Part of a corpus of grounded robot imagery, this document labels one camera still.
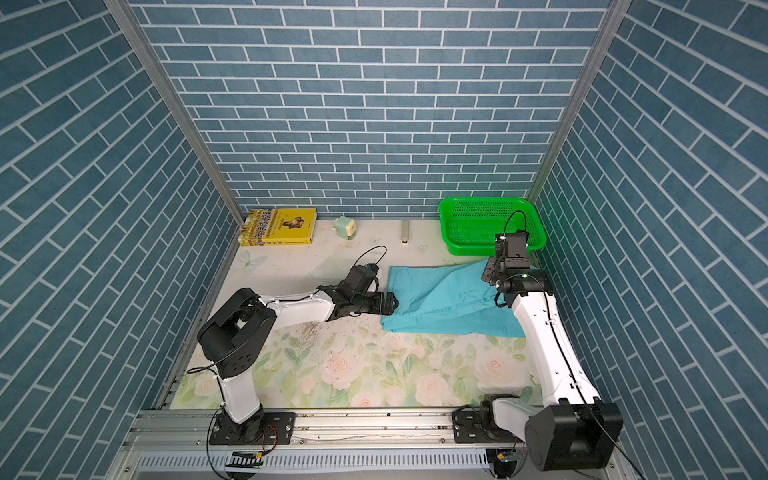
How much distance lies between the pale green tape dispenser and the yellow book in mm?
107

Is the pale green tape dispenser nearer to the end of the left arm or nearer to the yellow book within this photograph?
the yellow book

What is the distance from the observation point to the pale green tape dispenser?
112 cm

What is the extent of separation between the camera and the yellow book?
1138 millimetres
